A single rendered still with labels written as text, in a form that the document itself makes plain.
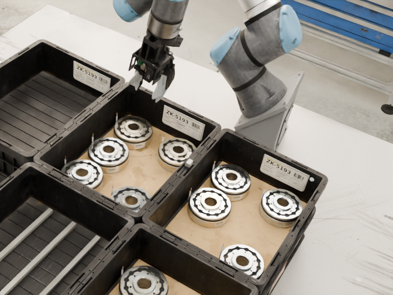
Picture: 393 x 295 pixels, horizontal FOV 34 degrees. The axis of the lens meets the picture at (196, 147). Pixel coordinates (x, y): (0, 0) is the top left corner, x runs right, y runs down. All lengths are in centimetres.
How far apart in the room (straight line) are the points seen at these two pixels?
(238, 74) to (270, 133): 20
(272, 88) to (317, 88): 171
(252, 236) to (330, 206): 39
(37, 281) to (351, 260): 82
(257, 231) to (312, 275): 21
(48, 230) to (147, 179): 29
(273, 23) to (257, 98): 22
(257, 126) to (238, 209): 35
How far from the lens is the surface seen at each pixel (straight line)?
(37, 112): 179
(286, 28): 174
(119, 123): 172
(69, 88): 187
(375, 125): 342
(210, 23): 386
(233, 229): 154
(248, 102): 184
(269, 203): 158
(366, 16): 334
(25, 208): 154
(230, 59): 180
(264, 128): 185
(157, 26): 142
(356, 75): 348
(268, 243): 154
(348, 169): 200
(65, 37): 232
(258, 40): 176
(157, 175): 163
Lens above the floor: 198
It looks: 42 degrees down
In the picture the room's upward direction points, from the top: 11 degrees clockwise
